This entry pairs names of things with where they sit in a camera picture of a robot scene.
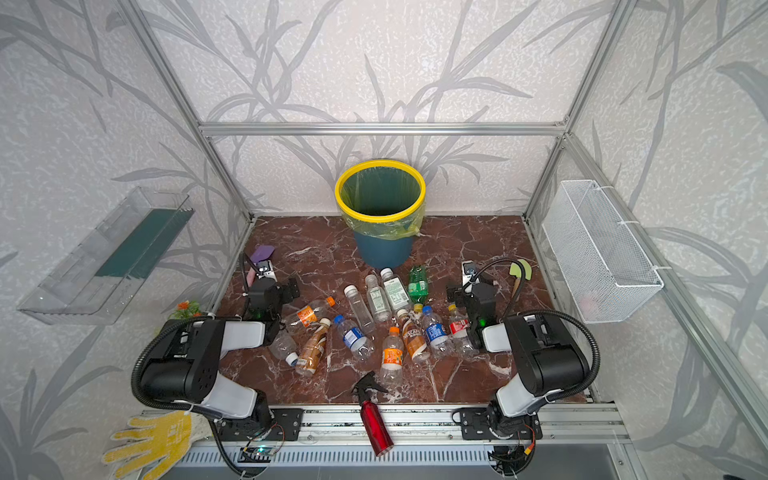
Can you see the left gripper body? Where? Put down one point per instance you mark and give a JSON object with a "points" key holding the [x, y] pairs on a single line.
{"points": [[264, 293]]}

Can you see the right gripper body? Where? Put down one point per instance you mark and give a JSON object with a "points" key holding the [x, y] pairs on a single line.
{"points": [[474, 294]]}

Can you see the orange label bottle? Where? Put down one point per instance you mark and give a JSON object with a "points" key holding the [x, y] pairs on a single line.
{"points": [[391, 370], [309, 315]]}

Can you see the crushed clear bottle white cap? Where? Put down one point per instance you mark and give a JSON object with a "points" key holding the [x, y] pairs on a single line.
{"points": [[284, 348]]}

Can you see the green plastic bottle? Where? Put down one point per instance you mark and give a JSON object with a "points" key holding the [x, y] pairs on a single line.
{"points": [[418, 288]]}

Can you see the brown coffee bottle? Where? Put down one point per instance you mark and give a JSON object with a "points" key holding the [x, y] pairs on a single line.
{"points": [[413, 337], [313, 350]]}

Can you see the clear square bottle green label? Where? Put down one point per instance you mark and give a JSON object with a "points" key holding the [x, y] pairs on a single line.
{"points": [[395, 291]]}

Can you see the blue label water bottle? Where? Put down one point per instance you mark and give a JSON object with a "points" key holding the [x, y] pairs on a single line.
{"points": [[438, 338], [355, 340]]}

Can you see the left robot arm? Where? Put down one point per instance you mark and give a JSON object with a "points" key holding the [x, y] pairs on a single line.
{"points": [[179, 369]]}

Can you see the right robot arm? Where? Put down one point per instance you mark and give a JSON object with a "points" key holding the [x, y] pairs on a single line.
{"points": [[556, 356]]}

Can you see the teal bin with yellow rim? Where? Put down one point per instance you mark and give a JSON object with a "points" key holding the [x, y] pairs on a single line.
{"points": [[380, 254]]}

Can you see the yellow-green bin liner bag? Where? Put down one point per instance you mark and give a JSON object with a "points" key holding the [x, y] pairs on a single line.
{"points": [[383, 199]]}

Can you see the green toy shovel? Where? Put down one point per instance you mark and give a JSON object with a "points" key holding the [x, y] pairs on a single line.
{"points": [[521, 269]]}

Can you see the red label bottle yellow cap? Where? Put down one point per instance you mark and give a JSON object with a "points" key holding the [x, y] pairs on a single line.
{"points": [[459, 328]]}

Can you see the artificial flower pot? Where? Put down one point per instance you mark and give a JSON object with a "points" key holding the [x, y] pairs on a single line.
{"points": [[187, 309]]}

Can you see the green circuit board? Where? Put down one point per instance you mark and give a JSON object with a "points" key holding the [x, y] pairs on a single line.
{"points": [[258, 454]]}

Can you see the yellow rubber glove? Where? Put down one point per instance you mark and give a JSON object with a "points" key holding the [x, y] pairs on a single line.
{"points": [[153, 444]]}

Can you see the red spray bottle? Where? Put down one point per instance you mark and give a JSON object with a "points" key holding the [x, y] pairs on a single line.
{"points": [[376, 430]]}

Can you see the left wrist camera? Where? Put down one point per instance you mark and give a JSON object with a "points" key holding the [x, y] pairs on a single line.
{"points": [[265, 269]]}

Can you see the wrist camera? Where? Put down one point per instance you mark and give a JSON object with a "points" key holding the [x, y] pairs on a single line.
{"points": [[468, 270], [265, 269]]}

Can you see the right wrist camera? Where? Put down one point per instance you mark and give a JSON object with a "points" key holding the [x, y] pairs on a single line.
{"points": [[468, 270]]}

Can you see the white wire mesh basket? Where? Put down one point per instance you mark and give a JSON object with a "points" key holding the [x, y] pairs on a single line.
{"points": [[607, 272]]}

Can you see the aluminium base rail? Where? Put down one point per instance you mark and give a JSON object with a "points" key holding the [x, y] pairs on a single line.
{"points": [[440, 424]]}

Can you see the clear acrylic wall shelf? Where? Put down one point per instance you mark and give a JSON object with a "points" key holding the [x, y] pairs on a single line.
{"points": [[94, 283]]}

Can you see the aluminium frame crossbar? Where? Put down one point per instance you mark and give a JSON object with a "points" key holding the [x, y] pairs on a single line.
{"points": [[217, 129]]}

